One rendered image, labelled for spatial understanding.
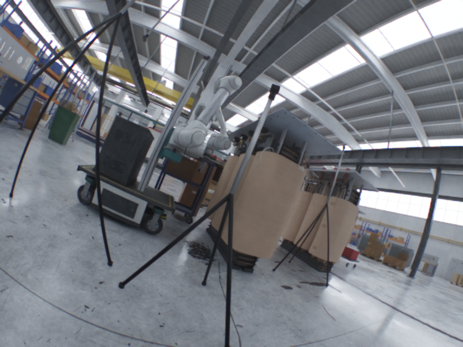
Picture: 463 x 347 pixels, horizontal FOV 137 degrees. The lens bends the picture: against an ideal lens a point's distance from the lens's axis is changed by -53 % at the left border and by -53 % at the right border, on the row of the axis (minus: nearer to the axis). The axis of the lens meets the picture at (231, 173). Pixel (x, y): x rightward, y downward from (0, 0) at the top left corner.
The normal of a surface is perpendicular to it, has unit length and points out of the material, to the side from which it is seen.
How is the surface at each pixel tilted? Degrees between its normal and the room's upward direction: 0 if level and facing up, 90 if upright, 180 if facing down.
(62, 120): 94
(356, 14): 174
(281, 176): 90
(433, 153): 90
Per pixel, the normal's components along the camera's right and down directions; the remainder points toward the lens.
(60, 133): 0.52, 0.22
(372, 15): -0.30, 0.95
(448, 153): -0.87, -0.40
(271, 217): 0.31, 0.04
